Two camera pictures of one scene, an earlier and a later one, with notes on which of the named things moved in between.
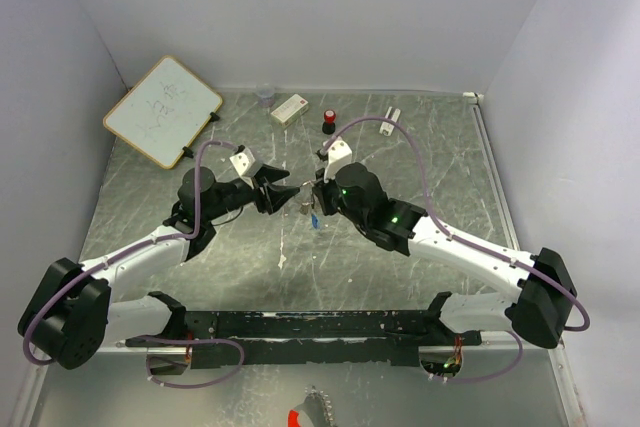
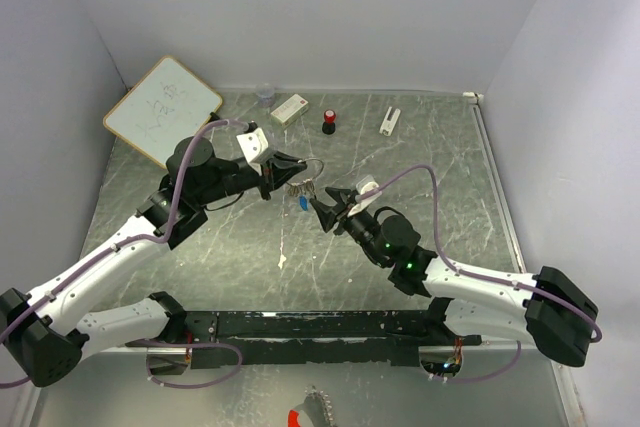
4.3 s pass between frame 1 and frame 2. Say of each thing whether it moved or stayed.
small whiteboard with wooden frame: stayed
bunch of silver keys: moved
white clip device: stayed
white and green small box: stayed
